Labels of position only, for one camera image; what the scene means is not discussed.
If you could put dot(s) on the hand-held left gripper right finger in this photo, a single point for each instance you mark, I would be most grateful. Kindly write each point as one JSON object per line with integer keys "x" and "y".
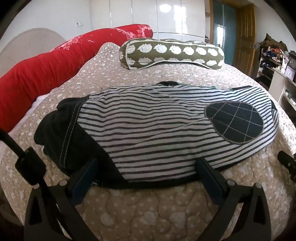
{"x": 209, "y": 183}

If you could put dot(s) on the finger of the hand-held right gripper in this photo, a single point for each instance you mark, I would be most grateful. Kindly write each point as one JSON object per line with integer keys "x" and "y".
{"x": 286, "y": 158}

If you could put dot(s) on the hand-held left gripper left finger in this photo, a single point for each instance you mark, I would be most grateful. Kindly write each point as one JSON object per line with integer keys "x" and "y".
{"x": 84, "y": 182}

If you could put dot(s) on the striped pants with dark patch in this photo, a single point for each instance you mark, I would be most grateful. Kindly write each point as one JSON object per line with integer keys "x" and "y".
{"x": 150, "y": 129}

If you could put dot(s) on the beige quilted bed blanket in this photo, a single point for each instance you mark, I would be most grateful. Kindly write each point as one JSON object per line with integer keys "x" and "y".
{"x": 138, "y": 213}

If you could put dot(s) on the white shelf unit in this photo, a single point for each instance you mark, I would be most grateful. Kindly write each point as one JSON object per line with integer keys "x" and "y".
{"x": 281, "y": 85}

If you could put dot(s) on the white bed sheet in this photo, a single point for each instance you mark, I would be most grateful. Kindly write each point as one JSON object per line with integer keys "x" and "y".
{"x": 42, "y": 98}

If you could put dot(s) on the cluttered shoe rack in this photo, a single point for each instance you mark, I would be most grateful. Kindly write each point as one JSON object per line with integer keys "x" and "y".
{"x": 270, "y": 55}

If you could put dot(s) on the wooden door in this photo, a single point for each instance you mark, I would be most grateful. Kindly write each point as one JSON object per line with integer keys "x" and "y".
{"x": 245, "y": 34}

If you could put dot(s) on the olive pillow with white print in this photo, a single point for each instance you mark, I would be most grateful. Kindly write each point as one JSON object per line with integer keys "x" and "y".
{"x": 171, "y": 52}

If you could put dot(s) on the beige round headboard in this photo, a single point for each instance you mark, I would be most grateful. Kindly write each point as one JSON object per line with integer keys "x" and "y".
{"x": 27, "y": 44}

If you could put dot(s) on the teal glass door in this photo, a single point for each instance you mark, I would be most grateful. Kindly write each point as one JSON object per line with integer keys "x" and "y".
{"x": 223, "y": 18}

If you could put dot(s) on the white glossy wardrobe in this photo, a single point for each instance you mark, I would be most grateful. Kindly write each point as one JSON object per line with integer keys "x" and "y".
{"x": 143, "y": 16}

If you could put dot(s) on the white wall socket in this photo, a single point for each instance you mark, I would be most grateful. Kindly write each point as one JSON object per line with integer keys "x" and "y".
{"x": 79, "y": 23}

